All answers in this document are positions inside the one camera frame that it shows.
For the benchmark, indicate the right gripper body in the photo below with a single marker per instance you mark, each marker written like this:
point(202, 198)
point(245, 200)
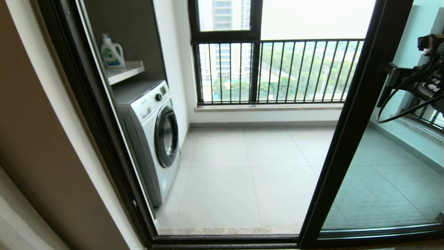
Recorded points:
point(428, 91)

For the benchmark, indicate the long stone window sill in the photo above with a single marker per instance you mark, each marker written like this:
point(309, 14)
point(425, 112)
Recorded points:
point(269, 107)

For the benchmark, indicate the silver front-loading washing machine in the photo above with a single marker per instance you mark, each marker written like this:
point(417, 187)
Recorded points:
point(144, 146)

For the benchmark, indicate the distant high-rise building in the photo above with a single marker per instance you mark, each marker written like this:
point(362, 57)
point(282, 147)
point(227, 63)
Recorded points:
point(222, 14)

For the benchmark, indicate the black framed sliding glass door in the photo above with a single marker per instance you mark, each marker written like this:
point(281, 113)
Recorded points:
point(381, 231)
point(357, 104)

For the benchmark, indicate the white wall shelf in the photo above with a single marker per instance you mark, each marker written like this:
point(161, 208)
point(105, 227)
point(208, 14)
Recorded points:
point(124, 72)

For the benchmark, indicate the long black metal window railing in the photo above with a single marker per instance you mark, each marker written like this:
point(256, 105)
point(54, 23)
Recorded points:
point(312, 40)

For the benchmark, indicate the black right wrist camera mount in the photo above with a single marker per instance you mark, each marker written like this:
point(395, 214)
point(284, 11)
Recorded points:
point(432, 45)

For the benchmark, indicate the black window frame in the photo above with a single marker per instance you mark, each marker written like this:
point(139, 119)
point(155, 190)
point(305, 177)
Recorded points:
point(223, 34)

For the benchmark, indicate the white detergent bottle green label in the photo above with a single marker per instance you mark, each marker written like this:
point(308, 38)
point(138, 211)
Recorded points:
point(112, 53)

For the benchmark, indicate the short black metal window railing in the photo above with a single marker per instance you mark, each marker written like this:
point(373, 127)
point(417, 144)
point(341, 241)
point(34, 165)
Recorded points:
point(428, 119)

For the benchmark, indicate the short stone window sill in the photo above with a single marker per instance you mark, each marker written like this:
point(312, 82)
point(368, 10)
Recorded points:
point(416, 129)

